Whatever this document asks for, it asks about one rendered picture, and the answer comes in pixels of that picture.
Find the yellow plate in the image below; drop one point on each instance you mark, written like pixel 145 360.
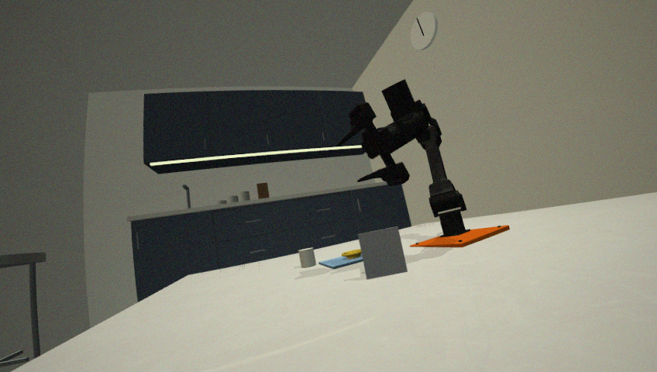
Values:
pixel 352 254

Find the light blue flat mat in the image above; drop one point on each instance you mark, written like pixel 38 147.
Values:
pixel 340 262

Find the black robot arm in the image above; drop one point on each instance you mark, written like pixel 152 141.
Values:
pixel 443 195

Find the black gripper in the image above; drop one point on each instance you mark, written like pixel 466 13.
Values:
pixel 386 141

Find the grey cylinder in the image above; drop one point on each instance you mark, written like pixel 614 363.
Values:
pixel 307 258

